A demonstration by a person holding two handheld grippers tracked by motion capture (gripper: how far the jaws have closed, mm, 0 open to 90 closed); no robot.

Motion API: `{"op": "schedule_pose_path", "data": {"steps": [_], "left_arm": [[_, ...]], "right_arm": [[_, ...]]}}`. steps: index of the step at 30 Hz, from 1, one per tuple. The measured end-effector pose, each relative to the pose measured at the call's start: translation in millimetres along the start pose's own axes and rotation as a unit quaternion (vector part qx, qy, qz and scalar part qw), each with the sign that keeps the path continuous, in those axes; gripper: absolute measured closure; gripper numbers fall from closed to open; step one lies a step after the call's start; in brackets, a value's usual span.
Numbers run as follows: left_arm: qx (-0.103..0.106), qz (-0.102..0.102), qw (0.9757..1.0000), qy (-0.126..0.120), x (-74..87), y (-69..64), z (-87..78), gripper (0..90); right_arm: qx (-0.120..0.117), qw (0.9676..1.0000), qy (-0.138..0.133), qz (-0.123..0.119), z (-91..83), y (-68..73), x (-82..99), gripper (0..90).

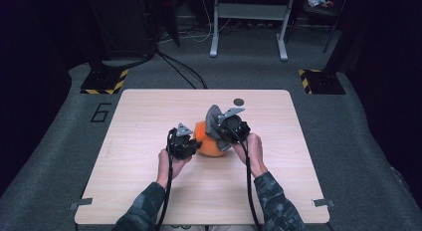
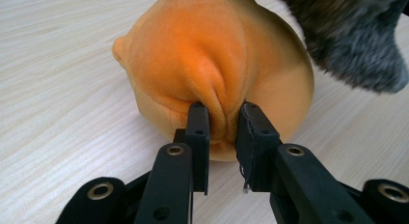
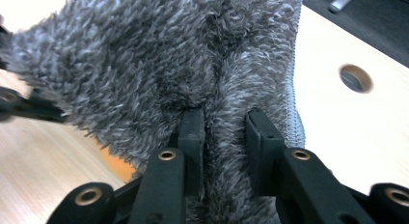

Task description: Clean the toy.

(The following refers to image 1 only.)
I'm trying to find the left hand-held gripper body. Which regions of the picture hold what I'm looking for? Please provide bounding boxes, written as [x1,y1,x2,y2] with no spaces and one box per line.
[167,122,196,160]

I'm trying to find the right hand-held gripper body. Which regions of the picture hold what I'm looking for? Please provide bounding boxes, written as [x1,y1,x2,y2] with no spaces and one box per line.
[217,107,252,145]

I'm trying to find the orange plush toy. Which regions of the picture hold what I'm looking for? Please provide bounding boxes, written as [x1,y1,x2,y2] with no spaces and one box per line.
[193,120,227,158]

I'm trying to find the grey cloth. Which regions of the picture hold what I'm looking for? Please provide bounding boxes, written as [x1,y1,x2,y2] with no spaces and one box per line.
[204,104,233,152]

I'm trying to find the person's left hand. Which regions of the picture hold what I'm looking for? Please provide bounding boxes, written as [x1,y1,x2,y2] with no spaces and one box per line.
[156,148,193,189]

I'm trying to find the person's right hand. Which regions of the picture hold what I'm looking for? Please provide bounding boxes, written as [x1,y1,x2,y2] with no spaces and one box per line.
[232,132,268,179]

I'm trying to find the black tape floor marking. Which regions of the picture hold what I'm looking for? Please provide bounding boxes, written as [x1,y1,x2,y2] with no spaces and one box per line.
[90,103,112,123]

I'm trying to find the white metal stand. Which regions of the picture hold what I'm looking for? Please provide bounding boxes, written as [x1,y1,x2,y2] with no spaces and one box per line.
[209,0,297,62]

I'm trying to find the black cabinet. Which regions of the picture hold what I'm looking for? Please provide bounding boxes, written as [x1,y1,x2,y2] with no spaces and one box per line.
[84,0,157,60]

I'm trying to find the colourful small item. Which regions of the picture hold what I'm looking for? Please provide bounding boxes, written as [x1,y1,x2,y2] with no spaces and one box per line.
[307,0,334,9]

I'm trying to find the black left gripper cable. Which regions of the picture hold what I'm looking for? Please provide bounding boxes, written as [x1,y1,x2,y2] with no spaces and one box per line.
[155,129,175,231]

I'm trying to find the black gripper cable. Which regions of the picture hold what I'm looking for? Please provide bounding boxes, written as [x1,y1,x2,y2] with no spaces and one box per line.
[155,129,175,231]
[232,127,263,231]

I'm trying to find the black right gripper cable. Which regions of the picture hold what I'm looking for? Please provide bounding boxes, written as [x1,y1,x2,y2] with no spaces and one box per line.
[232,127,263,231]

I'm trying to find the black floor cables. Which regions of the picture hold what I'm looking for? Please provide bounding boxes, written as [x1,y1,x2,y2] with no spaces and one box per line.
[155,48,209,90]

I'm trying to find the black yellow striped base plate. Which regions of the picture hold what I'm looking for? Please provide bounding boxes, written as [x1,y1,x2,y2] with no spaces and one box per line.
[298,69,346,96]
[80,69,129,96]

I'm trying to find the white cables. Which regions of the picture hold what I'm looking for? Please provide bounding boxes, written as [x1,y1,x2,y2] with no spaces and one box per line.
[158,0,233,45]

